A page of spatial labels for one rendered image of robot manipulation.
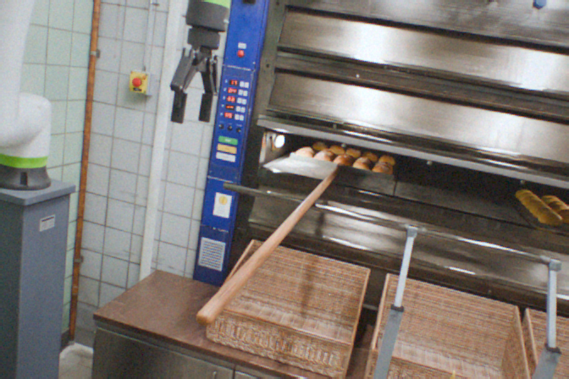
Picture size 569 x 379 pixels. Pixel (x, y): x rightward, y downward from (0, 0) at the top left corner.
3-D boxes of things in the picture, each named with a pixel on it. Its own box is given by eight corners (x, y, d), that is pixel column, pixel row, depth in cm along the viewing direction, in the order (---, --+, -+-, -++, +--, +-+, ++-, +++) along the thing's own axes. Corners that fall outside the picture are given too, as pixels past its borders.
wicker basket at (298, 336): (242, 292, 236) (251, 238, 229) (359, 324, 225) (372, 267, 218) (201, 340, 190) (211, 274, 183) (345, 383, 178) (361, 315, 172)
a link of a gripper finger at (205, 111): (201, 92, 123) (203, 92, 124) (197, 120, 125) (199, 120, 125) (212, 95, 122) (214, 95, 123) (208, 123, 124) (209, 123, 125)
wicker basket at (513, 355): (372, 326, 224) (385, 271, 217) (500, 363, 212) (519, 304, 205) (360, 387, 178) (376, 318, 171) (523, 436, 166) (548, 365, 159)
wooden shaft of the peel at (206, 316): (208, 331, 86) (211, 315, 85) (192, 326, 86) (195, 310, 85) (340, 172, 249) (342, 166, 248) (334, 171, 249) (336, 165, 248)
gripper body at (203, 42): (199, 30, 119) (193, 69, 121) (181, 24, 111) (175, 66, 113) (227, 35, 117) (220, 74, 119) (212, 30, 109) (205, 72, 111)
